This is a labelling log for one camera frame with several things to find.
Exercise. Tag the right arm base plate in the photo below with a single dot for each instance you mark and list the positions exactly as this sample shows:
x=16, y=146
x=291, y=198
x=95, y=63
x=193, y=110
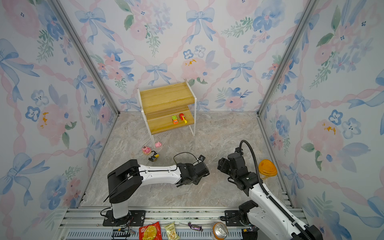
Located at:
x=233, y=218

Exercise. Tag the black yellow shark toy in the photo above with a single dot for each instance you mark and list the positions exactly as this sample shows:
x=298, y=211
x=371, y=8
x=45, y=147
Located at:
x=154, y=156

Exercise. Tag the purple wrapped candy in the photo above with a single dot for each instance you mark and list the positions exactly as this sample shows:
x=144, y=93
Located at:
x=195, y=227

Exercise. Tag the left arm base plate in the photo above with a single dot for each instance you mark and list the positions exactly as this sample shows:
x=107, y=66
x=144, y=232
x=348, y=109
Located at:
x=134, y=218

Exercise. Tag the green snack packet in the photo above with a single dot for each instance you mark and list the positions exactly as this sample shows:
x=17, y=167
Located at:
x=171, y=232

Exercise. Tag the red snack packet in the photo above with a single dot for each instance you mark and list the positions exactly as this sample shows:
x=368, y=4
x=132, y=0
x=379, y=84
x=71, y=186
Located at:
x=150, y=232

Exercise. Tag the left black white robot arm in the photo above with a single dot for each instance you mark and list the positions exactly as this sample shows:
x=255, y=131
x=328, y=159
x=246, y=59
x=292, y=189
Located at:
x=126, y=179

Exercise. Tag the red yellow toy excavator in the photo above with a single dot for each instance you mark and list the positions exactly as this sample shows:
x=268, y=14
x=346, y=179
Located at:
x=183, y=118

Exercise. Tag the silver drink can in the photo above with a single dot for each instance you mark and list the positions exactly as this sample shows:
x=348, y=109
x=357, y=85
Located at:
x=219, y=231

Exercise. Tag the green orange toy truck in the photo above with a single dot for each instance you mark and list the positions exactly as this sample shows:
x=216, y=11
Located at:
x=175, y=120

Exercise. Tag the pink pig toy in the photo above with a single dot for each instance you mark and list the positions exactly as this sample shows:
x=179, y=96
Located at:
x=158, y=144

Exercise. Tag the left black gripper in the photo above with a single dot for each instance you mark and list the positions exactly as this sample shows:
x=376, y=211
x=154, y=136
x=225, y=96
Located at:
x=188, y=167

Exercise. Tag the orange lid plastic cup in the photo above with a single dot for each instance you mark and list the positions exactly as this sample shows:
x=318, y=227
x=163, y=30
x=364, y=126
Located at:
x=267, y=169

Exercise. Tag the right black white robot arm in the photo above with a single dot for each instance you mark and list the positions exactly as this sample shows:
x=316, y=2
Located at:
x=264, y=210

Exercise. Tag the pink bear donut toy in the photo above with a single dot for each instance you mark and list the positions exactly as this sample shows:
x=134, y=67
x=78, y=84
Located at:
x=146, y=150

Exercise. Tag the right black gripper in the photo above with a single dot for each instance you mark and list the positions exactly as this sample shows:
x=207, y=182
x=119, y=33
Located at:
x=223, y=165

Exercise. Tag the white frame wooden two-tier shelf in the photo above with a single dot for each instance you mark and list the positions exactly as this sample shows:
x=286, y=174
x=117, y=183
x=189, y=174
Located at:
x=158, y=105

